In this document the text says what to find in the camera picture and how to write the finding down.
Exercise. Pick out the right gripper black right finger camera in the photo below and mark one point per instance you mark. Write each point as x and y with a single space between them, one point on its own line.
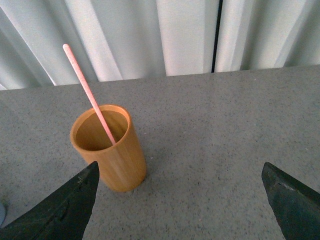
296 206

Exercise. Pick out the pink chopstick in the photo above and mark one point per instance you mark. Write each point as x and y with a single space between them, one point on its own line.
69 54

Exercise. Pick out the wooden bamboo chopstick holder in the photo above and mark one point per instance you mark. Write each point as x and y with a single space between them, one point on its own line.
122 166

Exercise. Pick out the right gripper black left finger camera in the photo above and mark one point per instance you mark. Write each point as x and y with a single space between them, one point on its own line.
63 215

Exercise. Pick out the white pleated curtain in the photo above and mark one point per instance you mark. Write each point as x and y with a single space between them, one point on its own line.
131 39

